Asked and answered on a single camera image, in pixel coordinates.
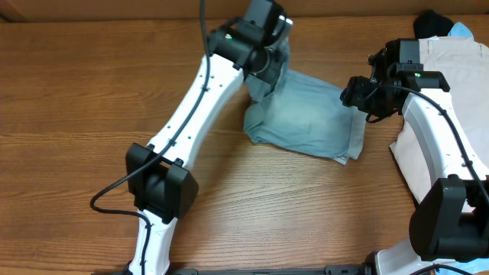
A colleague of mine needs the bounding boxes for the light blue denim shorts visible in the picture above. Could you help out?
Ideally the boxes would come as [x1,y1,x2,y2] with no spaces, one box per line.
[243,41,366,165]

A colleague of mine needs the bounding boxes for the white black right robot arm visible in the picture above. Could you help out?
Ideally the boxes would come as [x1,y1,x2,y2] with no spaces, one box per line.
[340,39,488,274]

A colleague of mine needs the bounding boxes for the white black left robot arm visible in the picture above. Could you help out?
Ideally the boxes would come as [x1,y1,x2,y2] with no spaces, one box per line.
[124,0,292,274]

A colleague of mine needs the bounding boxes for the black garment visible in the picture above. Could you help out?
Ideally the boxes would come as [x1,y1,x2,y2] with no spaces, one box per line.
[413,10,454,39]

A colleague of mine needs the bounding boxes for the beige shorts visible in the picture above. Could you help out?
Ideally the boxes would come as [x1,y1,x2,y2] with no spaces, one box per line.
[390,37,488,202]

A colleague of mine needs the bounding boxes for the light blue garment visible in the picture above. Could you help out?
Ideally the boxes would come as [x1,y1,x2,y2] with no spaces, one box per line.
[448,22,473,37]

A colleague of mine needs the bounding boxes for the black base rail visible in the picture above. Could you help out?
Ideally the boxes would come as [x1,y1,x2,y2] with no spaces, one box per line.
[91,264,368,275]

